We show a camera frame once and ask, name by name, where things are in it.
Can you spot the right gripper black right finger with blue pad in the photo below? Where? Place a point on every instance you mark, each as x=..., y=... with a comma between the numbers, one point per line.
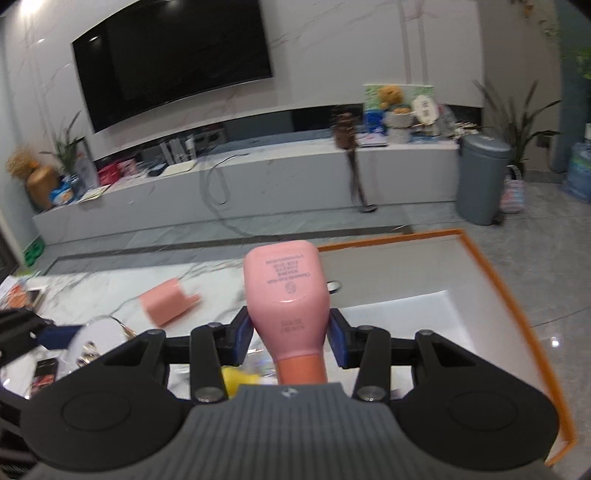
x=366, y=348

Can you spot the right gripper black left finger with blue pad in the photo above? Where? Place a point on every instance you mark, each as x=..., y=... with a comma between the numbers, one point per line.
x=213, y=346

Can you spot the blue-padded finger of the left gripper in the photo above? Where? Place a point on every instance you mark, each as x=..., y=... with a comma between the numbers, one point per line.
x=57, y=337

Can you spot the yellow bulb-shaped bottle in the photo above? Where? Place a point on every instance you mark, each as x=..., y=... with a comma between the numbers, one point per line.
x=234, y=377

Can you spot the pink cylinder humidifier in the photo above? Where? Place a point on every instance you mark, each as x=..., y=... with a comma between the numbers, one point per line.
x=166, y=302

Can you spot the pink pump lotion bottle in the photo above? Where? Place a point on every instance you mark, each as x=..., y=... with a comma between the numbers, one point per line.
x=288, y=301

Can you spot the glitter round compact mirror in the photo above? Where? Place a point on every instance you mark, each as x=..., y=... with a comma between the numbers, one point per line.
x=259, y=363

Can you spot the orange storage box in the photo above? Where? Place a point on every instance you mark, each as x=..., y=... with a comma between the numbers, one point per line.
x=441, y=281

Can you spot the golden vase dried flowers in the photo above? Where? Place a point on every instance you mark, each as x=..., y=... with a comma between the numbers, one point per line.
x=39, y=179

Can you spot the red gift box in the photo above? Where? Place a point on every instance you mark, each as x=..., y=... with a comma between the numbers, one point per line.
x=109, y=174

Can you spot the potted plant on console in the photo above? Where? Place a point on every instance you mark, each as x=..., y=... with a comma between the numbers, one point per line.
x=65, y=151

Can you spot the white wifi router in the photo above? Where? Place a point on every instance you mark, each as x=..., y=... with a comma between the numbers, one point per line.
x=179, y=156

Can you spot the grey-green pedal trash bin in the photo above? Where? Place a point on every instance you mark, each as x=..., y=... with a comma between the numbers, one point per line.
x=482, y=165

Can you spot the pastel woven basket bag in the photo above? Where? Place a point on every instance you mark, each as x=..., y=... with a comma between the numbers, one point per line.
x=513, y=195

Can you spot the white woven basket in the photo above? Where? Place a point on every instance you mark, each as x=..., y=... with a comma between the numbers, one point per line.
x=399, y=126

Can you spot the green illustrated picture board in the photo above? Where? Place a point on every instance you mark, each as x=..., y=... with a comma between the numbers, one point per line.
x=373, y=116

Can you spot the white round paper fan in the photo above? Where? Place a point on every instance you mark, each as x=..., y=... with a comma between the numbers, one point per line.
x=425, y=109

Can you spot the brown teddy bear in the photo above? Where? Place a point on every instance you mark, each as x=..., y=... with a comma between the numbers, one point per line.
x=391, y=98

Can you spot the blue water jug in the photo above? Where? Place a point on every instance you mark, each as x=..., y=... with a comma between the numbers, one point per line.
x=578, y=179

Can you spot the green leafy floor plant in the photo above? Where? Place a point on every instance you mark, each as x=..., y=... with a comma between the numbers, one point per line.
x=516, y=127

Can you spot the climbing ivy plant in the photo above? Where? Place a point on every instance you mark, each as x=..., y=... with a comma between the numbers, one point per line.
x=568, y=26

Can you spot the brown leather camera case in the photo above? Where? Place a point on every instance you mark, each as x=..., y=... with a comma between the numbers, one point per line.
x=345, y=139

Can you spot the black wall television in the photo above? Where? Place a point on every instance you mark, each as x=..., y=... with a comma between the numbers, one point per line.
x=152, y=53

